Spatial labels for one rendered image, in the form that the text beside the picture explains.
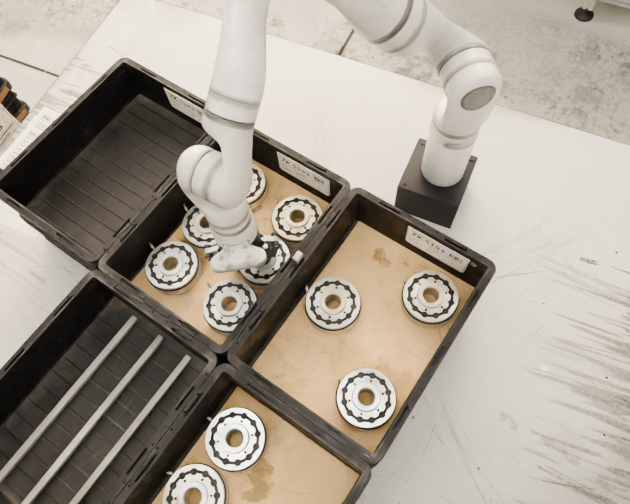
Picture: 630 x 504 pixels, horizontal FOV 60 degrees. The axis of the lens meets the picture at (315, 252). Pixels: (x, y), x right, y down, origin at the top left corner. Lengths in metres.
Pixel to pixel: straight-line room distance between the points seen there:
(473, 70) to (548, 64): 1.67
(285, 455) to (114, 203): 0.63
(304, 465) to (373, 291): 0.34
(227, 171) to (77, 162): 0.64
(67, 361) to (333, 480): 0.53
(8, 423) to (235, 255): 0.52
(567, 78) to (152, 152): 1.82
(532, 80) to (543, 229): 1.29
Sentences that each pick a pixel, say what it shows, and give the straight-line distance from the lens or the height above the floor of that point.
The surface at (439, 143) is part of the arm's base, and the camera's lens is 1.09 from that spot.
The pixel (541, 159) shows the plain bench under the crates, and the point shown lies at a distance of 1.42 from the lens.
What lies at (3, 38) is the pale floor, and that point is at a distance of 3.06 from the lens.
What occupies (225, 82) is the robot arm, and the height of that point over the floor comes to 1.29.
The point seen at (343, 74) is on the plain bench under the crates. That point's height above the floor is 0.70.
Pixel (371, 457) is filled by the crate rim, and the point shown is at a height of 0.93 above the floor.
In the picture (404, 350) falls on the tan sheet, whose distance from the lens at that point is 1.03.
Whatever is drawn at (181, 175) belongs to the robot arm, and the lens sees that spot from 0.79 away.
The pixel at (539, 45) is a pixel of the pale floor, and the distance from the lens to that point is 2.68.
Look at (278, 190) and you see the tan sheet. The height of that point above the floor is 0.83.
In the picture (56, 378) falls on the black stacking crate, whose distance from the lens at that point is 1.14.
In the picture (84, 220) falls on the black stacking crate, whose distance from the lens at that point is 1.25.
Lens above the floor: 1.82
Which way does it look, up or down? 65 degrees down
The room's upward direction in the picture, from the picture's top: 7 degrees counter-clockwise
